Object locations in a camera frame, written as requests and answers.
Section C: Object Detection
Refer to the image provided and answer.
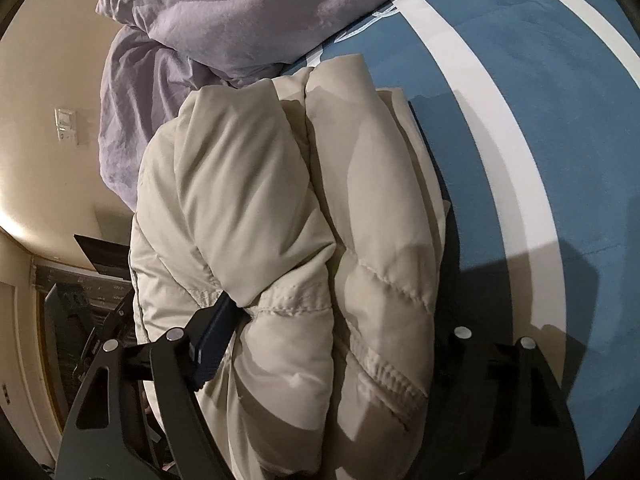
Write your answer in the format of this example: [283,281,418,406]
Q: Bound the beige puffer jacket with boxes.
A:
[130,54,447,479]

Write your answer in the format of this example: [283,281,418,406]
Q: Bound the dark laptop on desk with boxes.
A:
[74,234,130,281]

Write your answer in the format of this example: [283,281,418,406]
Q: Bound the white wall switch panel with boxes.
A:
[54,108,78,145]

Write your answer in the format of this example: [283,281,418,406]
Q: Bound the lavender pillow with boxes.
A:
[96,0,388,80]

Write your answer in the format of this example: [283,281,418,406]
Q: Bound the blue white-striped bed sheet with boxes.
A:
[306,0,639,479]

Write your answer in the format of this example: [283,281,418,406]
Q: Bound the lavender crumpled duvet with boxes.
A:
[96,27,274,212]

